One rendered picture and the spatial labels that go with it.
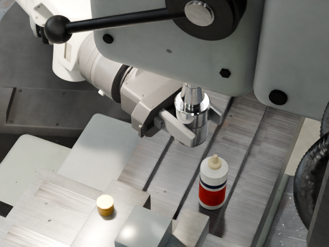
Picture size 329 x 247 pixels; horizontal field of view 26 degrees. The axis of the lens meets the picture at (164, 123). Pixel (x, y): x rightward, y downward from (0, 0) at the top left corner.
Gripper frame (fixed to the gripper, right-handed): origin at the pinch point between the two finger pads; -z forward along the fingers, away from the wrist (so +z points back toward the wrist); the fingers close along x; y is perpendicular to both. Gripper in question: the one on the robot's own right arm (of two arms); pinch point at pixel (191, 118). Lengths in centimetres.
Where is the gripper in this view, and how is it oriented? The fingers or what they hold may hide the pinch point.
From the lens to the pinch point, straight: 95.2
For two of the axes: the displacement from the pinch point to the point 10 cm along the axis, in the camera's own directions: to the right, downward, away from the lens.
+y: 0.0, 6.4, 7.6
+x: 6.9, -5.5, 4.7
